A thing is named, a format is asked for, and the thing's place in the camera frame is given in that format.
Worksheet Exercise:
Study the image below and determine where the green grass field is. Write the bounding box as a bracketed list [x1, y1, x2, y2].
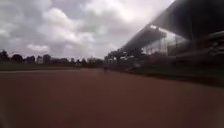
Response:
[0, 63, 101, 72]

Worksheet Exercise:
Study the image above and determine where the roofed grandstand building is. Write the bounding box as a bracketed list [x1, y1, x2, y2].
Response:
[104, 0, 224, 87]

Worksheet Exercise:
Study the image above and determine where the row of trees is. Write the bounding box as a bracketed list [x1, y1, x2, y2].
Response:
[0, 49, 105, 66]

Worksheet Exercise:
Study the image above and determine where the reddish brown running track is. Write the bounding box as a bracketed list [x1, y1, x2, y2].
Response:
[0, 68, 224, 128]

